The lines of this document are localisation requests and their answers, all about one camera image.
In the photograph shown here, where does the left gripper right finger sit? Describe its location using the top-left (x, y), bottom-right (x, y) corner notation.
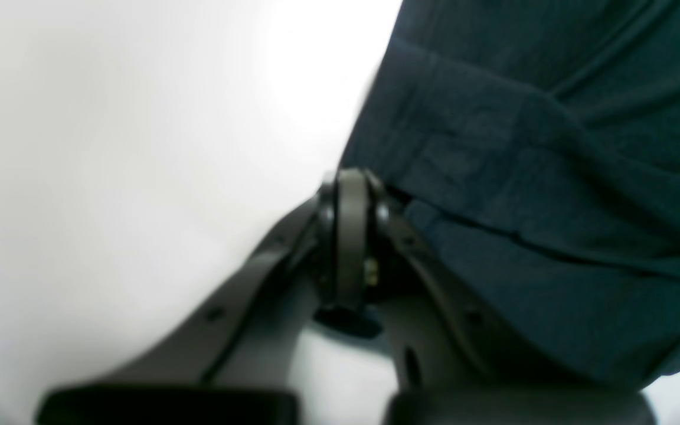
top-left (364, 171), bottom-right (656, 424)

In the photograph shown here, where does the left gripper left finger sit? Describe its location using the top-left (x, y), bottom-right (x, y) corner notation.
top-left (36, 171), bottom-right (372, 424)

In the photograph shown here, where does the dark navy long-sleeve shirt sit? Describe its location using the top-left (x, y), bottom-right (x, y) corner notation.
top-left (341, 1), bottom-right (680, 389)

